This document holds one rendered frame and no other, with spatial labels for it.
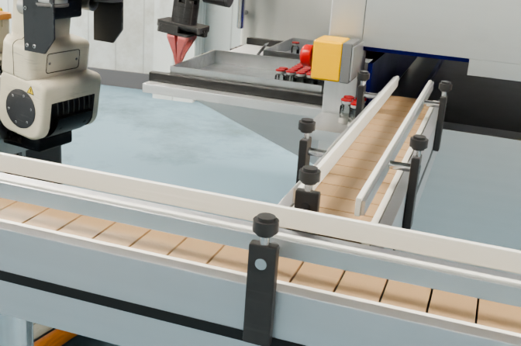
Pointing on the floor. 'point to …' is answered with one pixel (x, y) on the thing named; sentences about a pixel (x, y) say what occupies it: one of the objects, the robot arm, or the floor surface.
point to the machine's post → (346, 22)
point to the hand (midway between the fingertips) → (178, 62)
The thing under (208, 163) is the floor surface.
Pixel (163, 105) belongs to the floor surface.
